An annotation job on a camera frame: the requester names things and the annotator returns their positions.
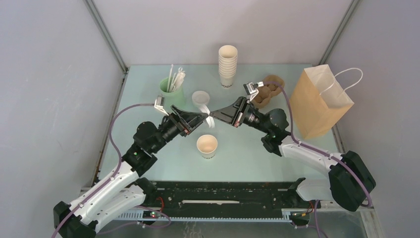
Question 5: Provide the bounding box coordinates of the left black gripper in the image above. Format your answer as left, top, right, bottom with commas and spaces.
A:
151, 105, 209, 153

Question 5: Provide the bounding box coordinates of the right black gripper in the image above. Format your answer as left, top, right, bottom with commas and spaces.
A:
210, 97, 271, 135

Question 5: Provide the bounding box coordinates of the white plastic lids stack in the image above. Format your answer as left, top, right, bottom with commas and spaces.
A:
192, 90, 210, 107

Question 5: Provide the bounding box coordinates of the brown pulp cup carrier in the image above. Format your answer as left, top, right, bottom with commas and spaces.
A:
252, 74, 285, 109

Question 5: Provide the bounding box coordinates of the single white paper cup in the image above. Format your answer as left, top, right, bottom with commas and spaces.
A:
196, 134, 218, 159

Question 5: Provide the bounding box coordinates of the stack of paper cups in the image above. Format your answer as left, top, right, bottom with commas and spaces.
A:
218, 45, 238, 88

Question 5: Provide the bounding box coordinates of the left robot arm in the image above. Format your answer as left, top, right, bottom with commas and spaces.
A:
52, 105, 210, 238

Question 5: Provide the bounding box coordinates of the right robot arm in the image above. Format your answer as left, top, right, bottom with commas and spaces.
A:
210, 96, 376, 211

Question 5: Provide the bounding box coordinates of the green straw holder cup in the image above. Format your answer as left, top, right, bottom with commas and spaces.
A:
159, 77, 186, 111

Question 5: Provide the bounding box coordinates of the wrapped white straws bundle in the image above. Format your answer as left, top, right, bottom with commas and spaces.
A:
166, 64, 186, 93

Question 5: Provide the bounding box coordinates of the brown paper bag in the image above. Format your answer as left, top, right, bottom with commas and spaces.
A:
289, 64, 364, 139

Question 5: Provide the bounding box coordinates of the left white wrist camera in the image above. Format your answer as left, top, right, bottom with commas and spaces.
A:
154, 95, 169, 116

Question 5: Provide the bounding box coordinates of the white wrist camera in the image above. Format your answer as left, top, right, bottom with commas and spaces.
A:
243, 81, 264, 101
154, 95, 169, 116

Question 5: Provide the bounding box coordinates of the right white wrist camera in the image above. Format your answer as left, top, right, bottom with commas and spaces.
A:
243, 81, 264, 101

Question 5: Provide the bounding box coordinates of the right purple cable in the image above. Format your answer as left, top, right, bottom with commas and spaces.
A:
262, 80, 373, 238

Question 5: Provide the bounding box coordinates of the purple cable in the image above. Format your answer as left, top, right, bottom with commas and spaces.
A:
51, 103, 171, 238
262, 80, 373, 238

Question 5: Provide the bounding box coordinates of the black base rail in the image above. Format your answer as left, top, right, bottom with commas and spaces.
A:
75, 179, 375, 227

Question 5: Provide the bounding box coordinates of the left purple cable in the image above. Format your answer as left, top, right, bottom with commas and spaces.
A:
51, 103, 171, 238

